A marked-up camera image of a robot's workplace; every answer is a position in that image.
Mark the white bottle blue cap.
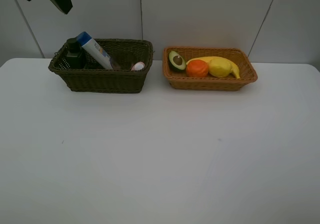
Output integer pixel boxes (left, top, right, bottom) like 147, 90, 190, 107
76, 32, 113, 70

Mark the dark green square bottle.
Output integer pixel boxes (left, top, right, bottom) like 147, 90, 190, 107
66, 38, 86, 69

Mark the pink bottle white cap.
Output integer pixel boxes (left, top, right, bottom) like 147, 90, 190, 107
131, 62, 146, 71

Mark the halved avocado with pit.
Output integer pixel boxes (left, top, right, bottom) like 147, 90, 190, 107
168, 51, 187, 72

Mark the orange mandarin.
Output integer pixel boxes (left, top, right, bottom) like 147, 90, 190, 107
186, 60, 209, 78

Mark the yellow lemon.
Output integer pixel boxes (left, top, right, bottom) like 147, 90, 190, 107
208, 57, 233, 78

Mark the yellow banana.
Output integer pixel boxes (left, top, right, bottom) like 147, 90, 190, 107
186, 56, 241, 79

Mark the translucent purple plastic cup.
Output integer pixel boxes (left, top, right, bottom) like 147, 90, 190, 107
110, 50, 137, 70

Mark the dark brown wicker basket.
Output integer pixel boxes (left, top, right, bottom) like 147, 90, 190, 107
48, 39, 154, 94

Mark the orange wicker basket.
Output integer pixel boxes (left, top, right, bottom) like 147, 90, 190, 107
162, 46, 258, 91

